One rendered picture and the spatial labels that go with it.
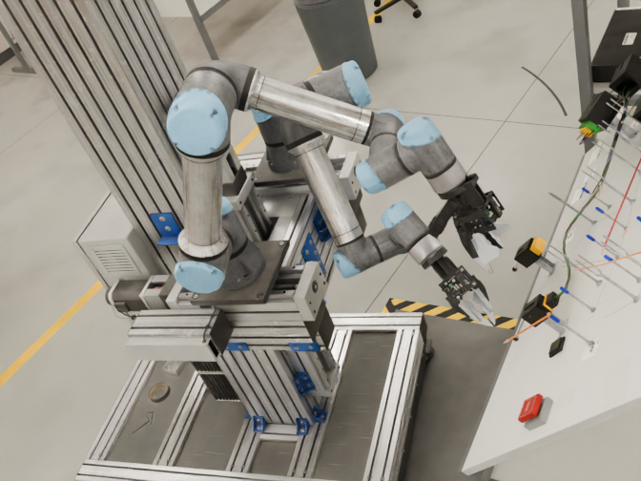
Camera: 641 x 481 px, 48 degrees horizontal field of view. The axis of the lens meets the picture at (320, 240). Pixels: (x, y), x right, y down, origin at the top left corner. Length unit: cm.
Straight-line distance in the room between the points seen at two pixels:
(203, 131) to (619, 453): 115
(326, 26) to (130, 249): 296
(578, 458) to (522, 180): 222
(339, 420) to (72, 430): 141
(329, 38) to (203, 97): 351
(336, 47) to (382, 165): 349
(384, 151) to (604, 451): 85
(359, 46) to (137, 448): 304
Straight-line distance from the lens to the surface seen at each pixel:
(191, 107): 141
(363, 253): 178
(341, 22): 485
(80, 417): 365
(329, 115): 155
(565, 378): 154
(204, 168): 151
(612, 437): 183
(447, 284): 168
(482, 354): 304
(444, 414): 289
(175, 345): 198
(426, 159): 144
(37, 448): 368
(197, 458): 287
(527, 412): 150
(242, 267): 187
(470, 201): 149
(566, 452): 181
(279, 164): 222
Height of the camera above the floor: 234
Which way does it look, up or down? 38 degrees down
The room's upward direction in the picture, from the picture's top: 22 degrees counter-clockwise
